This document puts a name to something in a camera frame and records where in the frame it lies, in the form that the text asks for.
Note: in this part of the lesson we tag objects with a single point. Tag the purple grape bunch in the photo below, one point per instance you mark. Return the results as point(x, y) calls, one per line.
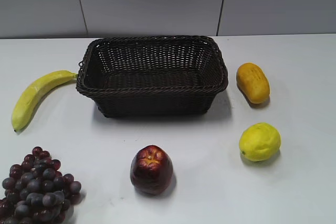
point(36, 191)

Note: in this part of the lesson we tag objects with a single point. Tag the black woven basket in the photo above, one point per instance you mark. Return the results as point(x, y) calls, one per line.
point(152, 75)

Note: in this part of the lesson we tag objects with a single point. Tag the dark red apple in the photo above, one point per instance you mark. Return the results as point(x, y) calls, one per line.
point(151, 170)

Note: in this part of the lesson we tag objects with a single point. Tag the orange oval fruit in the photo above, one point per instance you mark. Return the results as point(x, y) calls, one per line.
point(253, 83)

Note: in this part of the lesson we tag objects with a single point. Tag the yellow lemon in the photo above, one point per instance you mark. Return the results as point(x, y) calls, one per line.
point(259, 142)

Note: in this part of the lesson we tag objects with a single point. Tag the yellow banana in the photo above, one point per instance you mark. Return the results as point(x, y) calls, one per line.
point(32, 95)

